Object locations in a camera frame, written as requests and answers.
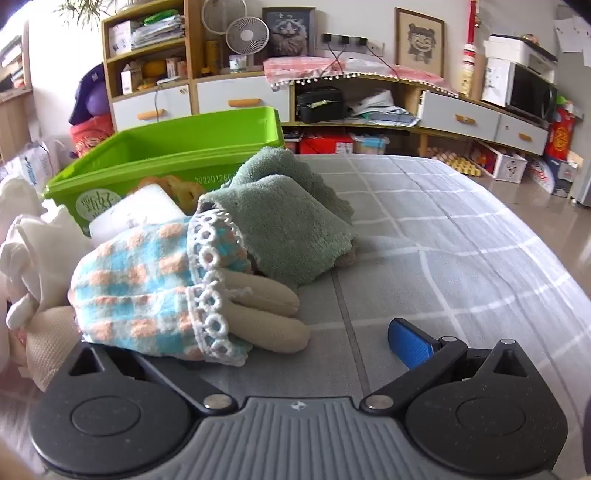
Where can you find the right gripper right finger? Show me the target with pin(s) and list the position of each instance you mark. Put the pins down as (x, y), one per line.
(429, 362)

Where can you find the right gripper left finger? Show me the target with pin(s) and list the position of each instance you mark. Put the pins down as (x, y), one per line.
(123, 381)

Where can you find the plaid dress rabbit doll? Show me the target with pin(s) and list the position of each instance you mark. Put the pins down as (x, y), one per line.
(184, 289)

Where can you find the green terry towel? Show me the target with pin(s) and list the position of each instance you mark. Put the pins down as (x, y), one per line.
(293, 226)

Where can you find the white cloth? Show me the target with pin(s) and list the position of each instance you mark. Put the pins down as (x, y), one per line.
(40, 249)

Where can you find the grey checked tablecloth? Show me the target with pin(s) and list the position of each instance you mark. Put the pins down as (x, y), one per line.
(440, 251)

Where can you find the yellow egg tray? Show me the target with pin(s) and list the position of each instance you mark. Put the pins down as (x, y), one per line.
(457, 162)

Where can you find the white patterned box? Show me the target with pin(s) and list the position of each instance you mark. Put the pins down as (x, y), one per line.
(499, 164)

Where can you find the red box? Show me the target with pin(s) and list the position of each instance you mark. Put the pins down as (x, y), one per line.
(326, 143)

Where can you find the long wooden tv stand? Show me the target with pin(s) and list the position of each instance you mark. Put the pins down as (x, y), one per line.
(439, 112)

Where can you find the green plastic bin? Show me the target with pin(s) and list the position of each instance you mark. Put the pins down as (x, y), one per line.
(184, 156)

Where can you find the black bag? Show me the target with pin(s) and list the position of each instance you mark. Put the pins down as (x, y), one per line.
(320, 105)

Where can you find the black microwave oven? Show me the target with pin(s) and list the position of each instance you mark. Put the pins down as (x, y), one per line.
(515, 87)

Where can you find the white paper shopping bag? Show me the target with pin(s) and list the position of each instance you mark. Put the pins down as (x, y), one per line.
(37, 163)

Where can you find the red printed bucket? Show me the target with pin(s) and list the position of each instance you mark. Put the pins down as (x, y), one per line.
(90, 133)

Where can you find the wooden drawer cabinet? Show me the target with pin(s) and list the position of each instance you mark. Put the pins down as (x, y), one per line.
(238, 91)

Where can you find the framed cartoon girl picture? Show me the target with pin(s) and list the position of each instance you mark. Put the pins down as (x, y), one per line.
(419, 41)

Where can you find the white printer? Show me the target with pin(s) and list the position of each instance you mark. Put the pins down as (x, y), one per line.
(524, 52)

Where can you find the pink checked cloth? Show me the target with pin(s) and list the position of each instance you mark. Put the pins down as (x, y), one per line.
(283, 71)

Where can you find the wooden shelf cabinet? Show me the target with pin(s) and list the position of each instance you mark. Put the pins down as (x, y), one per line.
(156, 81)

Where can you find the framed cat picture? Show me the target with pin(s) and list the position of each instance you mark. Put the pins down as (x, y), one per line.
(292, 31)

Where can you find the small white desk fan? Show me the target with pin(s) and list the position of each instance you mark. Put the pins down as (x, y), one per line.
(247, 36)

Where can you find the stack of papers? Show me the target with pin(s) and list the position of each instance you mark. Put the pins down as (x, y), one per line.
(160, 28)

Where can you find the large white fan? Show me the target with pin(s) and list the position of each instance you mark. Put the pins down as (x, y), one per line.
(217, 15)

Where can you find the potted green plant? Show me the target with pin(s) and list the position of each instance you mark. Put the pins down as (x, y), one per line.
(91, 12)

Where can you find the wall power strip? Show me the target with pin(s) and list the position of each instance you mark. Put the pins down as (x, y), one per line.
(349, 43)

